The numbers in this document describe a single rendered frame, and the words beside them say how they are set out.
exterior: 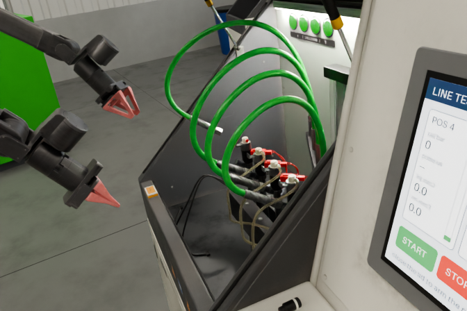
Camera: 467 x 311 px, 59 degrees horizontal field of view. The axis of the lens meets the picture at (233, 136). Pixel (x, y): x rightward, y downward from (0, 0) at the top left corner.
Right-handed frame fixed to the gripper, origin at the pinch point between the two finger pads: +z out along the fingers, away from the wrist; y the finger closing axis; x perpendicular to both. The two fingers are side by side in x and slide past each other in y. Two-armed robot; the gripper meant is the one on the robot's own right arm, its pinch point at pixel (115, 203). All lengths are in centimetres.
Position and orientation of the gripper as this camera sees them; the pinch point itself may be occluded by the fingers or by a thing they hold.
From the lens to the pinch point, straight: 92.8
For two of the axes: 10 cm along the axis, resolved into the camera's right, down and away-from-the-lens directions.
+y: 5.7, -8.0, 2.0
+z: 7.0, 6.0, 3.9
